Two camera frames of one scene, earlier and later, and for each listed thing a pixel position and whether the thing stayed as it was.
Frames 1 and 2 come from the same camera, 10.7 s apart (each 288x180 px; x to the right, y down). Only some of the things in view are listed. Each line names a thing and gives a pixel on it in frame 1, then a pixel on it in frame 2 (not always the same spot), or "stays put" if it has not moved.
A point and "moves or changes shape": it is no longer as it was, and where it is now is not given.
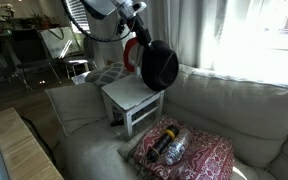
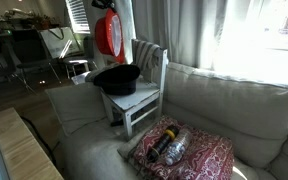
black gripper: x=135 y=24 to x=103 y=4
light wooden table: x=24 y=155 stays put
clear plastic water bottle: x=178 y=147 stays put
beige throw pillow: x=79 y=104 stays put
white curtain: x=262 y=38 stays put
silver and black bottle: x=164 y=140 stays put
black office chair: x=30 y=55 stays put
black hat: x=160 y=66 to x=118 y=79
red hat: x=127 y=62 moves or changes shape
